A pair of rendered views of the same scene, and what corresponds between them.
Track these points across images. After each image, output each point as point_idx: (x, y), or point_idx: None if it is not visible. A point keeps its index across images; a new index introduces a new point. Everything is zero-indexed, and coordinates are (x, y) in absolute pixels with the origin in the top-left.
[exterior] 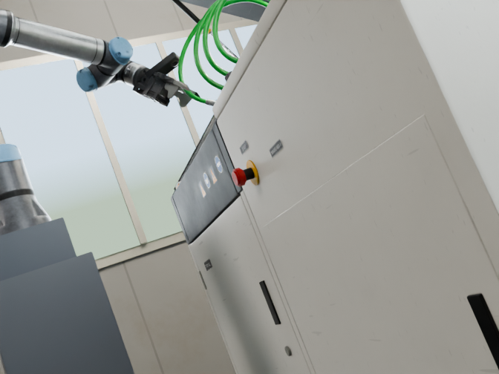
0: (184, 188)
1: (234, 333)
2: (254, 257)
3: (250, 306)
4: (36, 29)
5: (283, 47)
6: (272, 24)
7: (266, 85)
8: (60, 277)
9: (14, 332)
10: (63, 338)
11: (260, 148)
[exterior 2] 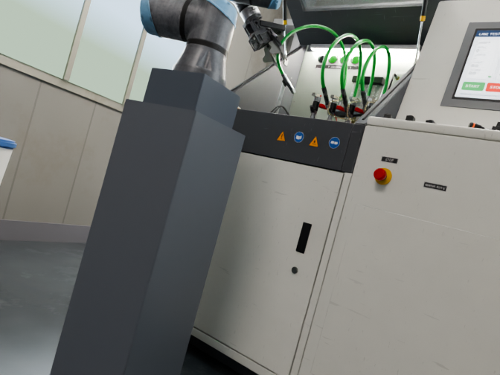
0: (248, 116)
1: None
2: (314, 207)
3: (264, 223)
4: None
5: None
6: None
7: (467, 158)
8: (228, 140)
9: (193, 158)
10: (207, 183)
11: (412, 173)
